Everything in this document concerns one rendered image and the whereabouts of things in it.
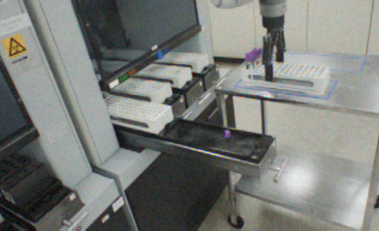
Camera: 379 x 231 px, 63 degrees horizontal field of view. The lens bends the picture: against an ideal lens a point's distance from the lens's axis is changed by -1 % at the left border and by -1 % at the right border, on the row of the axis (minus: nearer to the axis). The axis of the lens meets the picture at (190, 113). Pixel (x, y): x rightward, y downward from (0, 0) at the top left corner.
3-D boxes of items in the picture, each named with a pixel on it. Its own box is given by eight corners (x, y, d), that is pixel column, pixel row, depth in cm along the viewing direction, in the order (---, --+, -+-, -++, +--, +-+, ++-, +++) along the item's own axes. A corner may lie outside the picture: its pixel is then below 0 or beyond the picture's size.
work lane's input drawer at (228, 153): (91, 137, 121) (83, 118, 116) (116, 119, 130) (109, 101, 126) (275, 190, 83) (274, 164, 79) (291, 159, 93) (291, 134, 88)
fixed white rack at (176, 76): (128, 83, 144) (124, 71, 141) (141, 74, 151) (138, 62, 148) (181, 91, 128) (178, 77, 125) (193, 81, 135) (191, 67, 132)
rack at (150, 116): (95, 122, 117) (90, 107, 114) (114, 109, 124) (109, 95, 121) (158, 137, 102) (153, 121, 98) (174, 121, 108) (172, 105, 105)
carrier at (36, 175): (50, 178, 89) (41, 161, 86) (54, 180, 88) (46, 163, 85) (14, 206, 81) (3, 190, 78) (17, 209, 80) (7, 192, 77)
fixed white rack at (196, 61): (148, 70, 154) (145, 59, 151) (160, 62, 161) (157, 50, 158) (199, 75, 139) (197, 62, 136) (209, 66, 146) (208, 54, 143)
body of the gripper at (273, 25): (279, 17, 100) (280, 45, 105) (288, 11, 106) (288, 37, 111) (257, 17, 104) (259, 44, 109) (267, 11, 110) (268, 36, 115)
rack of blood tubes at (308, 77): (241, 84, 121) (240, 70, 118) (252, 73, 128) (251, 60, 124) (321, 95, 105) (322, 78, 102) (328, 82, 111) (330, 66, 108)
